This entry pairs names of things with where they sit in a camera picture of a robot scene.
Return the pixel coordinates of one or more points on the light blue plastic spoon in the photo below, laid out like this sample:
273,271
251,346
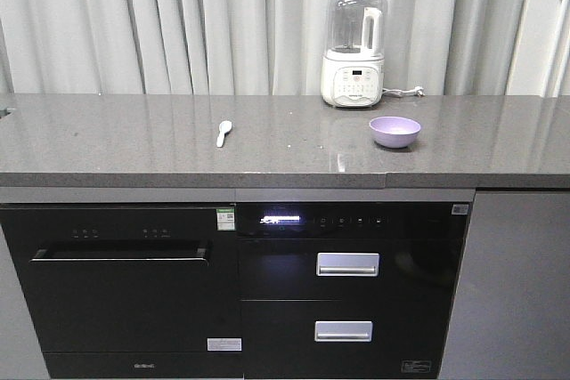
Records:
223,129

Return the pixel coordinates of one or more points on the purple plastic bowl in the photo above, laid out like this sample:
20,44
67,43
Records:
394,132

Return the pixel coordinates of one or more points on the white blender with clear jar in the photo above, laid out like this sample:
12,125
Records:
354,53

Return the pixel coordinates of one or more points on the black built-in drawer sterilizer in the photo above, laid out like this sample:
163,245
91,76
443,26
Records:
347,290

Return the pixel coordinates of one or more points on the black built-in dishwasher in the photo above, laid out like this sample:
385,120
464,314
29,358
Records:
129,290

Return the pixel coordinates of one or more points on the grey pleated curtain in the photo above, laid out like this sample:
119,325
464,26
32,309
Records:
275,47

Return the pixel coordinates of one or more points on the grey cabinet door panel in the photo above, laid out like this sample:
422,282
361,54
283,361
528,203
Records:
510,317

